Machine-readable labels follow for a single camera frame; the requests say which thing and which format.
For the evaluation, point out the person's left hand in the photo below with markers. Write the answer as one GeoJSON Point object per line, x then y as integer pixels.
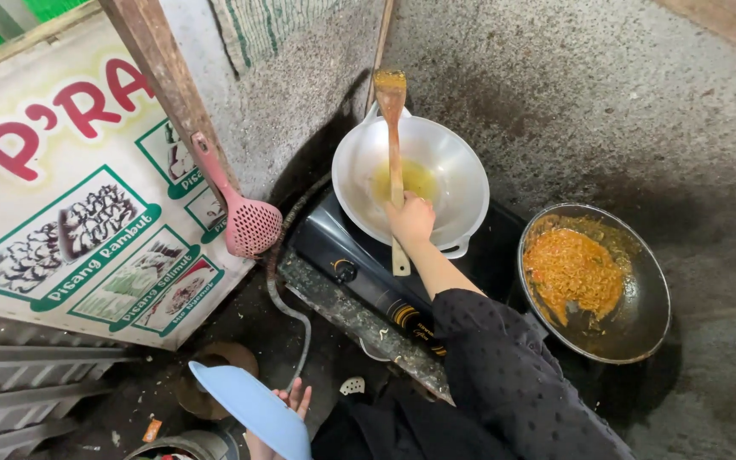
{"type": "Point", "coordinates": [294, 401]}

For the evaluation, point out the person's right hand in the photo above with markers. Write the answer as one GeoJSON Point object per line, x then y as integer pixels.
{"type": "Point", "coordinates": [411, 223]}

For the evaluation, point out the person's right fingers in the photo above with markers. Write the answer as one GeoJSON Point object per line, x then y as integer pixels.
{"type": "Point", "coordinates": [414, 198]}

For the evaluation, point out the person's left fingers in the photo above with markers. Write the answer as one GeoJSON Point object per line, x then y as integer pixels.
{"type": "Point", "coordinates": [296, 395]}

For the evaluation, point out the light blue plate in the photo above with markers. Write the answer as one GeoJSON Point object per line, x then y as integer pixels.
{"type": "Point", "coordinates": [253, 406]}

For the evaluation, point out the wooden spatula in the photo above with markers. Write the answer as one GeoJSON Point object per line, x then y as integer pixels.
{"type": "Point", "coordinates": [395, 128]}

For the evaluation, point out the yellow cooking oil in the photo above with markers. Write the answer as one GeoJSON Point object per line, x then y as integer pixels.
{"type": "Point", "coordinates": [418, 179]}

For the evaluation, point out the silver metal wok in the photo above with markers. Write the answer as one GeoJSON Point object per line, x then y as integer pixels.
{"type": "Point", "coordinates": [457, 172]}

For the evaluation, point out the small white plastic piece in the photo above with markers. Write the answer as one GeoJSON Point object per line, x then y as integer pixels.
{"type": "Point", "coordinates": [352, 385]}

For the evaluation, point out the brown round stool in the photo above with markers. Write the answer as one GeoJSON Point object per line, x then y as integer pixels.
{"type": "Point", "coordinates": [234, 361]}

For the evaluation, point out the black gas stove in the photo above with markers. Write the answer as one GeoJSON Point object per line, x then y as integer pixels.
{"type": "Point", "coordinates": [368, 268]}

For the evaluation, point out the black stove knob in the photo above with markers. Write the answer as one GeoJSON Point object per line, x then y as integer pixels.
{"type": "Point", "coordinates": [345, 271]}

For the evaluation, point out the grey bucket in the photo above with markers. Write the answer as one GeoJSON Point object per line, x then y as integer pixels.
{"type": "Point", "coordinates": [195, 444]}

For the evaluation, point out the orange wrapper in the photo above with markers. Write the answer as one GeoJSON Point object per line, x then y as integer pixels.
{"type": "Point", "coordinates": [151, 430]}

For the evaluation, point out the thin wooden stick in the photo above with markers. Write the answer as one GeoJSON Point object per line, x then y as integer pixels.
{"type": "Point", "coordinates": [381, 38]}

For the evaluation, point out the pink slotted ladle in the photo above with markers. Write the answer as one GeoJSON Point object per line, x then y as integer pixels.
{"type": "Point", "coordinates": [250, 223]}

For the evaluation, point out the orange fried noodles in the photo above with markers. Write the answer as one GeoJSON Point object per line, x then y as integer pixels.
{"type": "Point", "coordinates": [572, 271]}

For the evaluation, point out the person's black clothing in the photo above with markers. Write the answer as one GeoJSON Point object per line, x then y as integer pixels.
{"type": "Point", "coordinates": [502, 383]}

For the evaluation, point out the green striped netting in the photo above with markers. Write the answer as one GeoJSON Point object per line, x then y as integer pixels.
{"type": "Point", "coordinates": [266, 25]}

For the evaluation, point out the dark frying pan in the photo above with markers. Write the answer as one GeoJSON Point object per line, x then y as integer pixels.
{"type": "Point", "coordinates": [643, 306]}

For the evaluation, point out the corrugated metal sheets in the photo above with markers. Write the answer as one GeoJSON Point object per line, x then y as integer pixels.
{"type": "Point", "coordinates": [16, 383]}

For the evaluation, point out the printed white banner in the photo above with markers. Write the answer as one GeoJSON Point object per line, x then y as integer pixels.
{"type": "Point", "coordinates": [55, 191]}

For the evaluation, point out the wooden beam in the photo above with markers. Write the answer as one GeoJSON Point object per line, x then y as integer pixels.
{"type": "Point", "coordinates": [726, 22]}

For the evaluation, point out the wooden batten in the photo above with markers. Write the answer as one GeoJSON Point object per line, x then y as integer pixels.
{"type": "Point", "coordinates": [29, 41]}

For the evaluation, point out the brown wooden post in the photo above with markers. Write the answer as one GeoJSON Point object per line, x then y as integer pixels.
{"type": "Point", "coordinates": [163, 76]}

